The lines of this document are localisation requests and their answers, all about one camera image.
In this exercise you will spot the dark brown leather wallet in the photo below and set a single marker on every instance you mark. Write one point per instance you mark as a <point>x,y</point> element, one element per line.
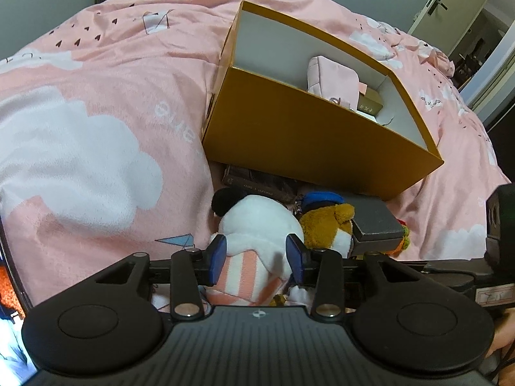
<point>257,183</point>

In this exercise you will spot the person's right hand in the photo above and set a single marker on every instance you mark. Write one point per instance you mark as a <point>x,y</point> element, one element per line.
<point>503,343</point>

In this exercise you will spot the colourful crochet toy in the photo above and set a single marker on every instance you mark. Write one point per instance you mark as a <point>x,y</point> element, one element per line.
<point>404,241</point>

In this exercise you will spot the pink pouch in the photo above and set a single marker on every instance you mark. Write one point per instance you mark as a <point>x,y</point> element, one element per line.
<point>332,74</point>

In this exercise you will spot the small gold box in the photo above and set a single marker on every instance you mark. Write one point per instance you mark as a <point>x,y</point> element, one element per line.
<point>370,102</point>

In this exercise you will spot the pink printed duvet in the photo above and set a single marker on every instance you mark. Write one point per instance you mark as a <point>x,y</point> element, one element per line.
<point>100,88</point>

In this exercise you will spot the orange cardboard box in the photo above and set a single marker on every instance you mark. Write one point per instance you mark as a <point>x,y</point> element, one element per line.
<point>301,136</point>

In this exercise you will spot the white panda plush toy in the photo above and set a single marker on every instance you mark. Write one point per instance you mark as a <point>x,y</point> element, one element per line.
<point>257,221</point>

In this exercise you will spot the red and yellow charm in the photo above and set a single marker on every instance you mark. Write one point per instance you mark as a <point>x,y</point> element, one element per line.
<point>281,300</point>

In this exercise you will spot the white door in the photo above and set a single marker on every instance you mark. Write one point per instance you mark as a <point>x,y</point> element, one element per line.
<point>450,4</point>

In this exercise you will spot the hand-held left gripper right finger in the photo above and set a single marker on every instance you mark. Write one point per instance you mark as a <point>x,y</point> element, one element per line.
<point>295,260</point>

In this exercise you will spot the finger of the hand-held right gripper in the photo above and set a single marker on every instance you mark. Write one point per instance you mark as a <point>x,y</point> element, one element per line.
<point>454,273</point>

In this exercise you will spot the brown plush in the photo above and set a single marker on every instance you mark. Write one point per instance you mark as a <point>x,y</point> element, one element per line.
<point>326,225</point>

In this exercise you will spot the smartphone with lit screen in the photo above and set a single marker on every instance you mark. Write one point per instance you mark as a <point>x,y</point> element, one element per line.
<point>12,329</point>

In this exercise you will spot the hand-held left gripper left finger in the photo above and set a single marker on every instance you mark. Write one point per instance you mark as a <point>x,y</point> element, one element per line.
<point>217,258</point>

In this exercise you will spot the dark grey small box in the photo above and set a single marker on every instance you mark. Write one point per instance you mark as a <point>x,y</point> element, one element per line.
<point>374,221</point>

